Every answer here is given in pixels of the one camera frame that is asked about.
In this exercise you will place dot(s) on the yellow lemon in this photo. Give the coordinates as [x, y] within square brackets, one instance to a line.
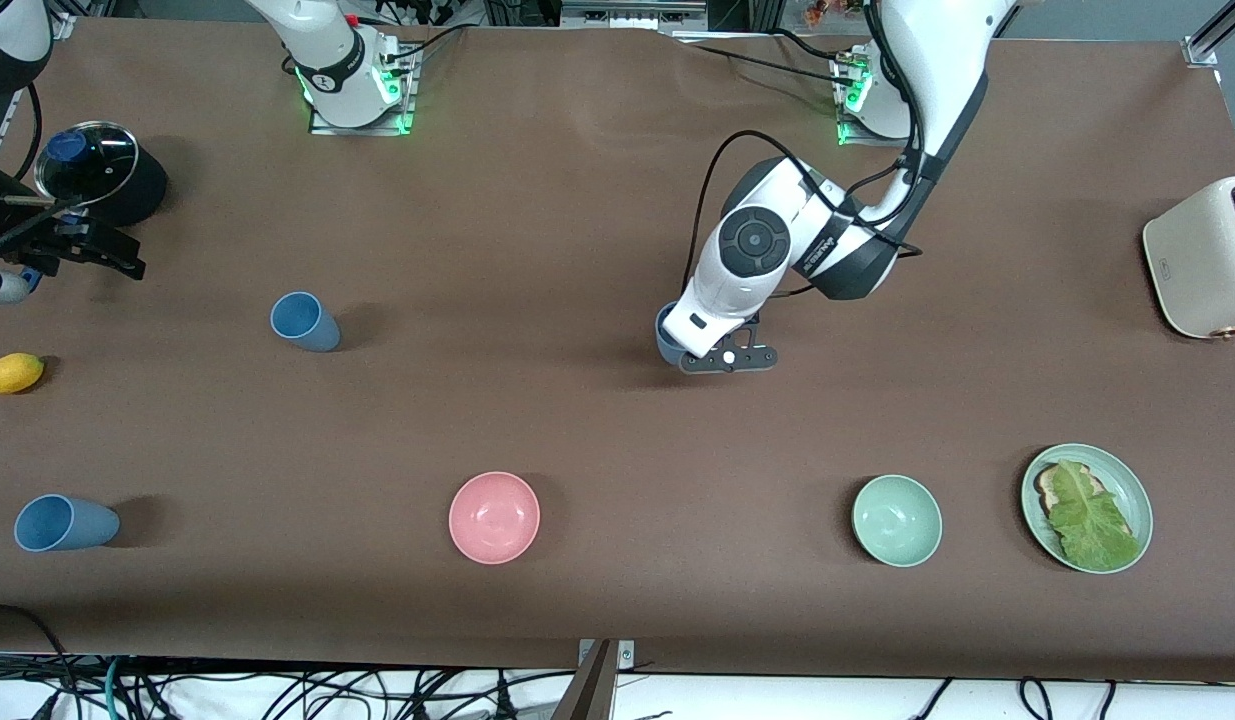
[12, 373]

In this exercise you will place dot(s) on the green lettuce leaf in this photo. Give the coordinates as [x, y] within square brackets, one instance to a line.
[1092, 520]

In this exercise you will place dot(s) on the bread slice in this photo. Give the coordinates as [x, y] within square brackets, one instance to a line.
[1047, 488]

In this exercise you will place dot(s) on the mint green plate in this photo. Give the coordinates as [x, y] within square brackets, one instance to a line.
[1127, 485]

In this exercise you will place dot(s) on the colourful small objects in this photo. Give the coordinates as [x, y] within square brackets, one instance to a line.
[827, 12]

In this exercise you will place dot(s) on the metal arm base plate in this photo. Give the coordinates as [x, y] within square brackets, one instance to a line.
[407, 100]
[862, 138]

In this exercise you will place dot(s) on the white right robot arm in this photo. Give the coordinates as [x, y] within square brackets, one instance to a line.
[337, 70]

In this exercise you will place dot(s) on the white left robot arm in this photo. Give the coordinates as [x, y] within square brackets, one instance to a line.
[752, 240]

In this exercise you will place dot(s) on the pink bowl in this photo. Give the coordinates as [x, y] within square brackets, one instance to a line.
[494, 518]

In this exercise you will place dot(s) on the mint green bowl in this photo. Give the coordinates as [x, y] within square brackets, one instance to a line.
[897, 520]

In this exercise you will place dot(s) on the cream toaster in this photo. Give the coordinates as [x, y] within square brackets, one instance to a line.
[1192, 260]

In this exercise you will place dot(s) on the brown table cover sheet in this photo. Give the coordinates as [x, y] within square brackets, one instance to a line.
[617, 430]

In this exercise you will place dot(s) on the silver table clamp bracket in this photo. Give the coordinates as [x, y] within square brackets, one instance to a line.
[625, 655]

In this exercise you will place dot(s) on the blue plastic cup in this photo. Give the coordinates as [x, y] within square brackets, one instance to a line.
[307, 322]
[67, 523]
[667, 335]

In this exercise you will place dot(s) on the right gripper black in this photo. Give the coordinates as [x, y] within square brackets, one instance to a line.
[39, 238]

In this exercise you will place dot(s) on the glass lid with blue knob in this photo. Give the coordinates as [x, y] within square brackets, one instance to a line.
[97, 170]

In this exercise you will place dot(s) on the aluminium frame crossbar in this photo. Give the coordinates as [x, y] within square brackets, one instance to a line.
[627, 15]

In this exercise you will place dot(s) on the aluminium frame rail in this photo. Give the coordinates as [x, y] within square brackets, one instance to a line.
[1212, 38]
[62, 25]

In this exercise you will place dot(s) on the dark pole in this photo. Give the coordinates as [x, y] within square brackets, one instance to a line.
[587, 695]

